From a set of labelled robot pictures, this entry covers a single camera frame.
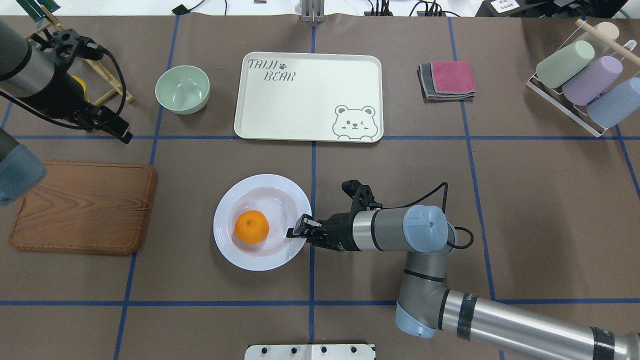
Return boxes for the green cup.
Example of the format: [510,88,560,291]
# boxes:
[535,40,595,89]

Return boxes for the yellow mug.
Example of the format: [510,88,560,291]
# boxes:
[71,75,89,101]

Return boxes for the blue cup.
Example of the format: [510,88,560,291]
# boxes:
[587,77,640,128]

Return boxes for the white mounting base plate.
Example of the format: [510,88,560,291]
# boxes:
[244,343,377,360]

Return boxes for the black left camera cable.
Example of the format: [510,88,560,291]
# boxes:
[0,47,128,131]

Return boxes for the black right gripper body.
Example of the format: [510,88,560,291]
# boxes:
[293,213,357,252]

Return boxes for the beige cup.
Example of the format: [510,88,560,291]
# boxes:
[594,22,620,41]

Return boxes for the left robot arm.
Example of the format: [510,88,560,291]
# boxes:
[0,22,133,144]

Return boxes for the black right camera cable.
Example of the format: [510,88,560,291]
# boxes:
[380,182,475,250]

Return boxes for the green bowl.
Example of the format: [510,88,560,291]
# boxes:
[154,64,211,116]

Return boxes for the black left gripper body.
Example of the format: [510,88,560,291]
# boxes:
[60,95,128,138]

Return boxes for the wooden dish rack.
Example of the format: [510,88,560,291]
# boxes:
[19,0,123,106]

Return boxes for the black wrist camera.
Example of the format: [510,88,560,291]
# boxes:
[42,29,105,66]
[341,179,383,214]

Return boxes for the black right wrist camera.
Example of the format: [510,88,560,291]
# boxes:
[341,179,383,214]

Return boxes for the stacked grey and pink cloths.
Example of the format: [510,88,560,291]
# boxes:
[417,61,476,101]

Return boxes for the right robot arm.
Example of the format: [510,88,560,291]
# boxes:
[286,205,640,360]

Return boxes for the cream bear serving tray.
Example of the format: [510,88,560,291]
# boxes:
[234,51,384,144]

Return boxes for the purple cup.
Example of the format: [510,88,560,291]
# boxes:
[562,55,623,106]

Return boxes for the white wire cup rack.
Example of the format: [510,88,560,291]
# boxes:
[526,17,639,138]

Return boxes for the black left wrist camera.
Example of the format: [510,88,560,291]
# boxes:
[42,29,105,66]

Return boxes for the white round plate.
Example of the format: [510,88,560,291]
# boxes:
[212,174,311,271]

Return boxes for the brown wooden cutting board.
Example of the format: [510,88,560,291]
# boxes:
[8,161,158,256]

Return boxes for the orange fruit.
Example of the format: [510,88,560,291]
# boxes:
[234,210,270,245]

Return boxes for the black camera cable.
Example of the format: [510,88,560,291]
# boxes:
[0,47,128,131]
[380,182,475,250]

